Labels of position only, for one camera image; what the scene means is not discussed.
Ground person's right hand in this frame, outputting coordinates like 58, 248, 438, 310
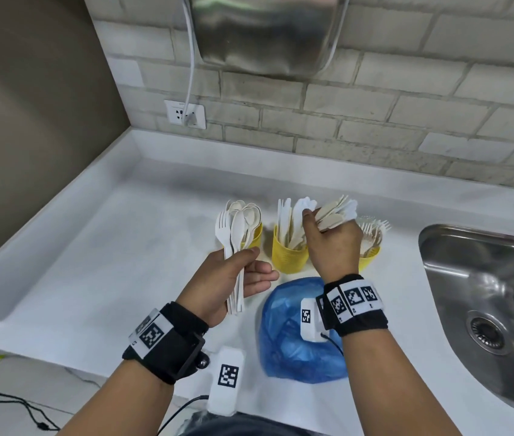
301, 208, 365, 285

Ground person's left hand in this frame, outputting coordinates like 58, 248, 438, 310
176, 247, 280, 328

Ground bundle of white knives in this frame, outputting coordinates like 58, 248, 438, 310
313, 194, 359, 232

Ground stack of white forks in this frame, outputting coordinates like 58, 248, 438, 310
357, 217, 393, 257

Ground bundle of white plastic cutlery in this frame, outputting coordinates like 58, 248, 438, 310
214, 209, 251, 316

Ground stack of white spoons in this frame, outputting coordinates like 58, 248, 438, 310
225, 199, 262, 234

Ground blue plastic bag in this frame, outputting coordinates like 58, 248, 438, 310
259, 276, 348, 385

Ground person's left forearm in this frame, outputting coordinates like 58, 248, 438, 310
56, 358, 176, 436

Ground person's right forearm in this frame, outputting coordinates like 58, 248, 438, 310
343, 329, 462, 436

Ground person's dark shorts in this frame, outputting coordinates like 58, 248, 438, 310
184, 412, 303, 436

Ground black right wristband with markers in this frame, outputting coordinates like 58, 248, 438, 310
316, 273, 390, 338

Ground black wristband with markers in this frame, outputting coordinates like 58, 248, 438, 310
122, 302, 210, 385
316, 273, 390, 338

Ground black left wristband with markers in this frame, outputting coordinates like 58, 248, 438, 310
122, 302, 210, 385

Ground stainless steel sink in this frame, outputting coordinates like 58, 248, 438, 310
419, 223, 514, 421

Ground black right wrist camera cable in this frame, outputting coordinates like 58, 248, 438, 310
320, 332, 345, 357

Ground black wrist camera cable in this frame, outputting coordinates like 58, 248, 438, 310
320, 332, 345, 357
156, 394, 210, 436

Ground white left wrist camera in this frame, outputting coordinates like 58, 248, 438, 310
205, 346, 245, 416

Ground black left wrist camera cable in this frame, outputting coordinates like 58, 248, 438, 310
156, 394, 210, 436

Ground white wall socket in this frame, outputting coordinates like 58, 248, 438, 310
164, 99, 207, 130

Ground stainless steel wall appliance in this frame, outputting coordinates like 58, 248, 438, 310
188, 0, 351, 78

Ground white plug with cable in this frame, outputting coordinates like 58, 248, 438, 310
182, 0, 199, 128

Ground black floor cable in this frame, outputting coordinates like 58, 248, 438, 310
0, 374, 60, 432

